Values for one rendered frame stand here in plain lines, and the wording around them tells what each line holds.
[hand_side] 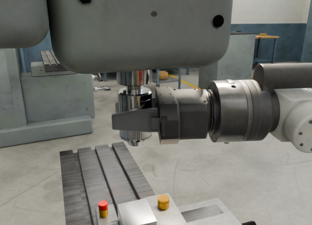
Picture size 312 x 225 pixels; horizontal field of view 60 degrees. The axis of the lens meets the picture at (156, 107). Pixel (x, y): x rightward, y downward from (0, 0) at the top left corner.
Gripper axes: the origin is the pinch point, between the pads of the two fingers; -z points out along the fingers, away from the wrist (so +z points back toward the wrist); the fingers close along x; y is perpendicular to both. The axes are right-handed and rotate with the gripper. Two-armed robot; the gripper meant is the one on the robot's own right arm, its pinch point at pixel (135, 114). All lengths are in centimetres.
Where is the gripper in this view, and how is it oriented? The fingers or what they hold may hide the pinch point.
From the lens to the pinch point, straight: 38.3
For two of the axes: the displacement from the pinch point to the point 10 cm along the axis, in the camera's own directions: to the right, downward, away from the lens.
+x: 0.6, 3.1, -9.5
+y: 0.1, 9.5, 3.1
